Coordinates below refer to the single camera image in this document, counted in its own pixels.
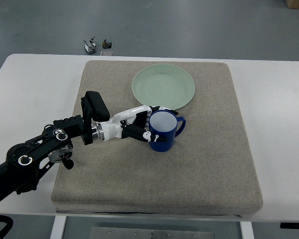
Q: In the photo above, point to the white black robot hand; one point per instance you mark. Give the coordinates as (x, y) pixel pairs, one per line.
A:
(132, 123)

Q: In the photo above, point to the blue mug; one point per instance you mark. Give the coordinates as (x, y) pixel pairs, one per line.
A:
(164, 127)

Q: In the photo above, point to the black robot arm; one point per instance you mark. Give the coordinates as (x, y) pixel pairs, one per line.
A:
(27, 162)

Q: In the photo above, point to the light green plate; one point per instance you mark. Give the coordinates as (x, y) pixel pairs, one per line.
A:
(163, 85)

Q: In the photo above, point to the clear floor plate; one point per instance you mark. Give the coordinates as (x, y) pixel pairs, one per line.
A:
(106, 53)

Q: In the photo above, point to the floor outlet with plug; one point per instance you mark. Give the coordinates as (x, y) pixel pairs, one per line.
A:
(106, 45)

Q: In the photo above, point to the small white floor device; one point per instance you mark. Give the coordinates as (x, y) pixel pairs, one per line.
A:
(90, 46)

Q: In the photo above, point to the white table leg left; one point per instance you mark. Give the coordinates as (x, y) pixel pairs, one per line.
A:
(58, 227)

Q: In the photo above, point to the white table leg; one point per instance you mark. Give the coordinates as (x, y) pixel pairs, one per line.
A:
(247, 230)
(58, 227)

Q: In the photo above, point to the white table leg right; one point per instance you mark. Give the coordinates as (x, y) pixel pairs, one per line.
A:
(247, 230)

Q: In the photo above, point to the black table controller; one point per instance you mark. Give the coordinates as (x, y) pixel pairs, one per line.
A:
(293, 226)

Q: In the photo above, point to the cardboard box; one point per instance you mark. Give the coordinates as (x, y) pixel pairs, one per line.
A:
(292, 4)

